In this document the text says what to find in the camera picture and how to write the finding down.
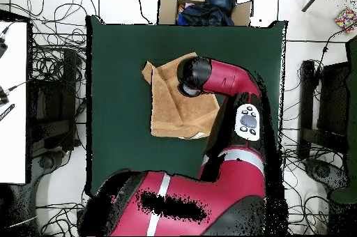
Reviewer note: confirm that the tan terry towel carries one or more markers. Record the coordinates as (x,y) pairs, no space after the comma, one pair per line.
(178,108)

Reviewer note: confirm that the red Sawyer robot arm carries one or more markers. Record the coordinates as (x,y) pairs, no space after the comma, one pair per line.
(228,78)

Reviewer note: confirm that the colourful patterned item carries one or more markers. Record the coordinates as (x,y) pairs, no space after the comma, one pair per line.
(345,19)

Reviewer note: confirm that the dark green table cloth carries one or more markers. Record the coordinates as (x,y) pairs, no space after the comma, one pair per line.
(120,80)

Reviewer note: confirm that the navy blue garment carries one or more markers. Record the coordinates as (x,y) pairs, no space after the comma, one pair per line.
(203,15)

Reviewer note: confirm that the cardboard box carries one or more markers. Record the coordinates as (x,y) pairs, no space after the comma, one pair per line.
(167,11)

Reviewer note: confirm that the grey wheeled base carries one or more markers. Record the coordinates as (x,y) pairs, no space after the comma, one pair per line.
(320,171)
(46,161)

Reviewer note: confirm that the white side table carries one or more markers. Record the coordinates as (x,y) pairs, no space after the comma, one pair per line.
(14,108)

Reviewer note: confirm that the black slotted strip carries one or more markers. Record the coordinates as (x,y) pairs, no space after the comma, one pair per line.
(7,112)

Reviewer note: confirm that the green covered side table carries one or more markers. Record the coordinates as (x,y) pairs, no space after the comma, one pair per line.
(352,136)

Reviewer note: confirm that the black frame stand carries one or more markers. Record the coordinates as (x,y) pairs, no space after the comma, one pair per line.
(53,128)
(332,100)

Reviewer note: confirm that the black camera device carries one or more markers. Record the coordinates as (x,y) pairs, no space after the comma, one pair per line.
(2,99)
(2,47)

